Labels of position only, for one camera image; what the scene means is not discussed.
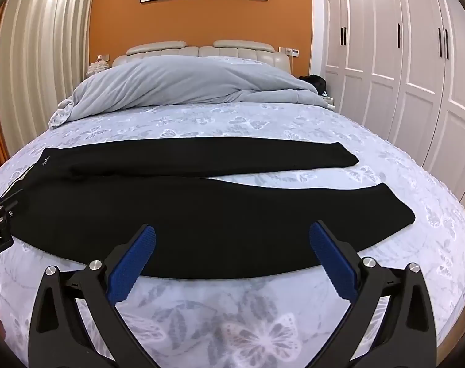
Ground white wardrobe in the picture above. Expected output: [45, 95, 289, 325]
[320, 0, 465, 215]

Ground cream curtain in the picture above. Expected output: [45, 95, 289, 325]
[0, 0, 97, 158]

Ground beige padded headboard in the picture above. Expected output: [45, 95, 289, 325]
[112, 40, 292, 75]

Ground grey duvet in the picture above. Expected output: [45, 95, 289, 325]
[48, 54, 331, 129]

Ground black pants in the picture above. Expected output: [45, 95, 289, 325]
[8, 137, 416, 281]

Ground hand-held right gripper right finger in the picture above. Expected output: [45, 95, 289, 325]
[309, 220, 436, 368]

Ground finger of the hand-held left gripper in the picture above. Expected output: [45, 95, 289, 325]
[0, 189, 26, 238]

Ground bed with butterfly sheet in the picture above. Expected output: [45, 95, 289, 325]
[0, 102, 465, 368]

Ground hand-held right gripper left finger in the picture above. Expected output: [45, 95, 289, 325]
[28, 224, 168, 368]

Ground black bag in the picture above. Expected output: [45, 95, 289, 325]
[298, 75, 327, 94]

